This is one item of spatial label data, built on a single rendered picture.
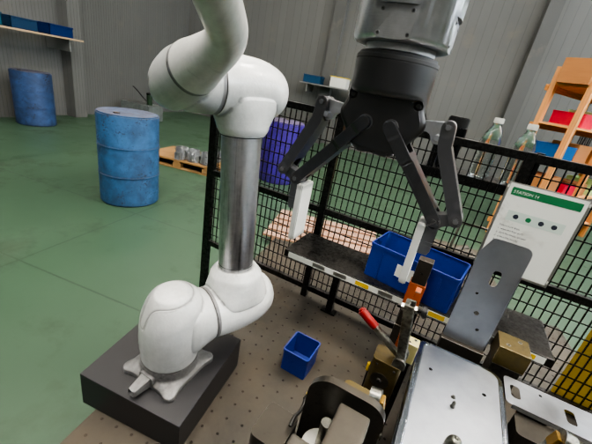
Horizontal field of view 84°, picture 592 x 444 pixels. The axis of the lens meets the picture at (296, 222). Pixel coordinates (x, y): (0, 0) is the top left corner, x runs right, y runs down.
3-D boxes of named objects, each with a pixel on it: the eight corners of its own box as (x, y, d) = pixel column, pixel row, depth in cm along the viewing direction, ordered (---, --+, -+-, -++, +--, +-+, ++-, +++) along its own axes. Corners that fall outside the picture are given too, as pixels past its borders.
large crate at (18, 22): (25, 29, 611) (24, 18, 604) (39, 32, 603) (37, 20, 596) (-4, 24, 570) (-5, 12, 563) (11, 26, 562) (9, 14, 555)
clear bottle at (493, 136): (487, 179, 114) (512, 120, 106) (467, 173, 116) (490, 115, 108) (486, 176, 119) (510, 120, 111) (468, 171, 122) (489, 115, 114)
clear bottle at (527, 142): (520, 187, 110) (547, 127, 102) (498, 181, 112) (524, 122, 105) (517, 184, 115) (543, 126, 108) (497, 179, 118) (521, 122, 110)
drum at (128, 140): (132, 212, 362) (129, 118, 322) (85, 197, 376) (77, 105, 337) (170, 197, 420) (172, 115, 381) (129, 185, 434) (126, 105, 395)
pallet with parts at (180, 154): (142, 159, 548) (142, 138, 534) (174, 152, 623) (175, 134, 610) (207, 177, 519) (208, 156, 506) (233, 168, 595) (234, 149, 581)
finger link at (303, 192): (302, 185, 37) (297, 183, 37) (292, 240, 40) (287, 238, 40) (314, 181, 39) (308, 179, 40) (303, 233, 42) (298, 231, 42)
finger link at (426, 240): (433, 203, 33) (464, 212, 32) (418, 247, 35) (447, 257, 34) (432, 207, 32) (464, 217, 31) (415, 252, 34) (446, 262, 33)
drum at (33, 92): (40, 119, 684) (34, 69, 646) (65, 125, 668) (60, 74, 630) (6, 121, 626) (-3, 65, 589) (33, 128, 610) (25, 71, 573)
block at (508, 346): (480, 446, 101) (532, 359, 87) (453, 431, 104) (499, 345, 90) (479, 425, 108) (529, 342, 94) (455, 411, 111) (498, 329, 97)
